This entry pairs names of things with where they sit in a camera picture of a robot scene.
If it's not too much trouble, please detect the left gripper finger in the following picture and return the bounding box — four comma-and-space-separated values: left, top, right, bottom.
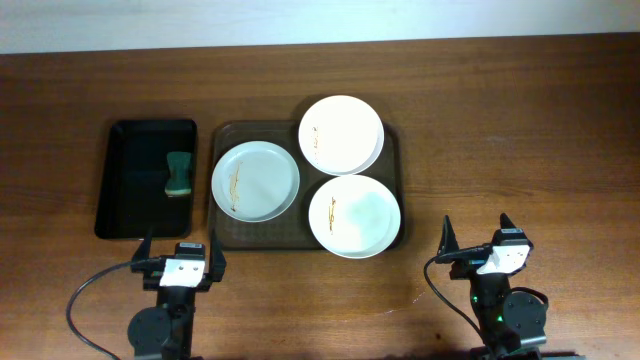
134, 227, 153, 261
208, 230, 227, 282

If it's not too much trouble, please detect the green yellow sponge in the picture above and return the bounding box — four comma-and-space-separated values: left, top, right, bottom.
165, 151, 192, 197

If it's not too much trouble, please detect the pale green plate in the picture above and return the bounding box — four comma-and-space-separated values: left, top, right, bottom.
211, 141, 301, 223

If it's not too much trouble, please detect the white plate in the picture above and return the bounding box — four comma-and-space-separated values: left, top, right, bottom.
298, 95, 384, 176
308, 175, 402, 259

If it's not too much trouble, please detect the white plate top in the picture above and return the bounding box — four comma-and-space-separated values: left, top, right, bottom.
298, 95, 384, 176

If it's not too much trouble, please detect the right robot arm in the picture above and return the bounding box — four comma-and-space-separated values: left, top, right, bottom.
432, 214, 549, 359

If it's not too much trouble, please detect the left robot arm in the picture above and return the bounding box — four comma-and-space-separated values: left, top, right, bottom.
127, 232, 226, 360

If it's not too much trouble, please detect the black plastic tray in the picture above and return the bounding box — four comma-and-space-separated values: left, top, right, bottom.
95, 119, 197, 239

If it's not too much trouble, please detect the brown serving tray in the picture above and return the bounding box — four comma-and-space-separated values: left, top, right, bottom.
207, 120, 406, 252

